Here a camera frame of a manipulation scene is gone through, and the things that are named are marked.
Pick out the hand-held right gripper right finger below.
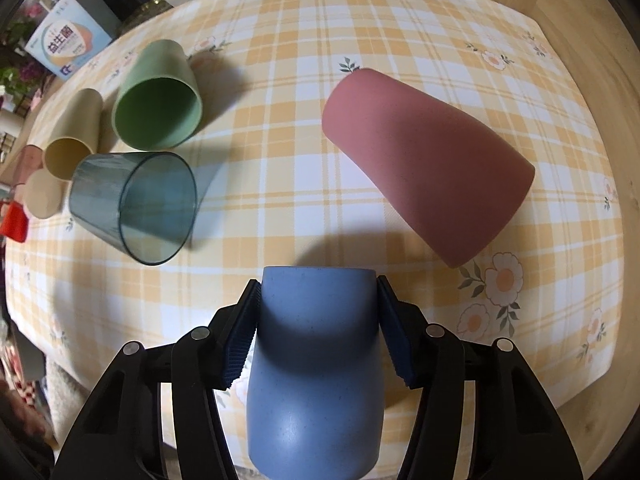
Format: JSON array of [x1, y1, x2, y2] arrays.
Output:
[[376, 274, 585, 480]]

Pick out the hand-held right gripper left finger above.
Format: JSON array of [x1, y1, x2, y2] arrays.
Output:
[[51, 279, 263, 480]]

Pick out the transparent dark blue cup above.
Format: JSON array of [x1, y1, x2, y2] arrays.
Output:
[[68, 151, 197, 266]]

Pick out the cream cup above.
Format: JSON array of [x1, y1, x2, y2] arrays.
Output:
[[23, 168, 67, 219]]

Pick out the red cup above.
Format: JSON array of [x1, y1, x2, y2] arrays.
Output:
[[0, 201, 30, 244]]

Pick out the green cup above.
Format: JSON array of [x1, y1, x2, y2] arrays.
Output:
[[111, 39, 204, 152]]

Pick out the beige cup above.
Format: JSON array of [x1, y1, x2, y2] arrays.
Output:
[[42, 88, 104, 182]]

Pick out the transparent pink cup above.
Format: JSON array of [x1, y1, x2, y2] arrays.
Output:
[[11, 144, 47, 187]]

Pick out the yellow plaid tablecloth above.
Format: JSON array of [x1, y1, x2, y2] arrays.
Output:
[[2, 0, 621, 461]]

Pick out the dark glass bowl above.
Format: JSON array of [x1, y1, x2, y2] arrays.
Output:
[[120, 0, 176, 31]]

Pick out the blue and white printed box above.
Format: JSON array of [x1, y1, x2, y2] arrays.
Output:
[[25, 0, 113, 82]]

